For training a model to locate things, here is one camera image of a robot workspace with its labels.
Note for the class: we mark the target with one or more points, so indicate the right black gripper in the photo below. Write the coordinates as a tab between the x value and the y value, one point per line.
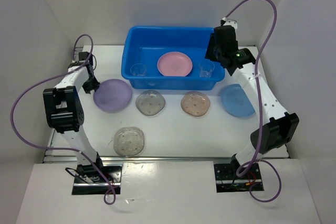
209	53

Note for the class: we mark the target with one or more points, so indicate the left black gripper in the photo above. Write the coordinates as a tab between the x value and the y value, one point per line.
94	86

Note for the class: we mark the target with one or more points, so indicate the clear plastic cup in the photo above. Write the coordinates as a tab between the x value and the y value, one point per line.
138	70
206	68

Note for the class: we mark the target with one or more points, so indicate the purple plastic plate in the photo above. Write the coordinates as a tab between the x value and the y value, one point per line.
113	95

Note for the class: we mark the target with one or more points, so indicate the pink plastic plate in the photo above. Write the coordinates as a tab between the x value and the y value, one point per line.
174	64

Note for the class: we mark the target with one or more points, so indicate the brown translucent plate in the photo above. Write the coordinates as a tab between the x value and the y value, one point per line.
195	103

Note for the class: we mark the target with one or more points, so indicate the blue plastic plate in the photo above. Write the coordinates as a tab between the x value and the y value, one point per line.
236	102

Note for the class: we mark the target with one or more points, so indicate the grey translucent plate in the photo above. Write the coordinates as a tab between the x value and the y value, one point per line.
150	102

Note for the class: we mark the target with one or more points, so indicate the clear textured plate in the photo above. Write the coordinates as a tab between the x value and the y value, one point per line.
129	141

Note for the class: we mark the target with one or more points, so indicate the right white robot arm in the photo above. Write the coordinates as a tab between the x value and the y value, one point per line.
276	125

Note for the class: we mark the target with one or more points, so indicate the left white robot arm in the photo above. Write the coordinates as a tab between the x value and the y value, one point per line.
65	114

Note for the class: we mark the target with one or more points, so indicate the blue plastic bin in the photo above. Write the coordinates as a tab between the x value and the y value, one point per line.
146	44

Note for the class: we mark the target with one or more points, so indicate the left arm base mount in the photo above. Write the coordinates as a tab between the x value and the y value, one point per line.
93	183

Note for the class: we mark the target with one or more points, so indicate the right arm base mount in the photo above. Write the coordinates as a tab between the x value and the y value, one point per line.
228	182

